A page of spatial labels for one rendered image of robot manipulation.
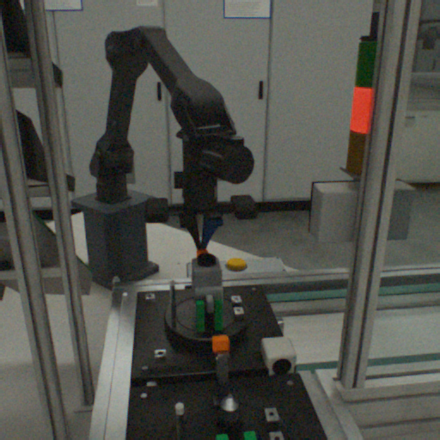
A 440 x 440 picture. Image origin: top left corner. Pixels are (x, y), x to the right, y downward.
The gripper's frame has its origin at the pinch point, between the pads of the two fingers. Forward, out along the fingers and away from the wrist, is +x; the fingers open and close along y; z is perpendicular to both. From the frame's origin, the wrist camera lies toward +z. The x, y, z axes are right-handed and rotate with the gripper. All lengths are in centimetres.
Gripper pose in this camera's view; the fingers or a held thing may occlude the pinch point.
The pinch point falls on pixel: (200, 236)
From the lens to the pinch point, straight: 78.4
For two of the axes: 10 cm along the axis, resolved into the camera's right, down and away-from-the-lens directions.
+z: -1.2, -3.8, 9.2
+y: -9.9, 0.4, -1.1
